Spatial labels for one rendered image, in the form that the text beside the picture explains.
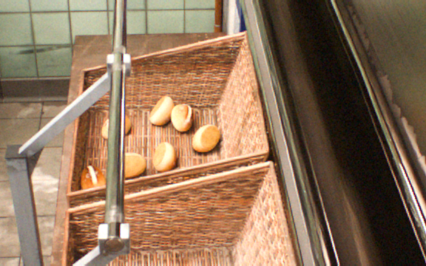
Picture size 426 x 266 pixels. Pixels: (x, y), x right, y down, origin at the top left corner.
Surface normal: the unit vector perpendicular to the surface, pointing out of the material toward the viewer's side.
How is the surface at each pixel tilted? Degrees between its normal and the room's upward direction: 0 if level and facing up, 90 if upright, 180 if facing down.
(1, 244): 0
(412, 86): 70
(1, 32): 90
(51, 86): 90
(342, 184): 10
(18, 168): 90
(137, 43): 0
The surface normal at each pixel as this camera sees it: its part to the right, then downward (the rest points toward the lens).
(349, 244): 0.20, -0.79
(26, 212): 0.07, 0.60
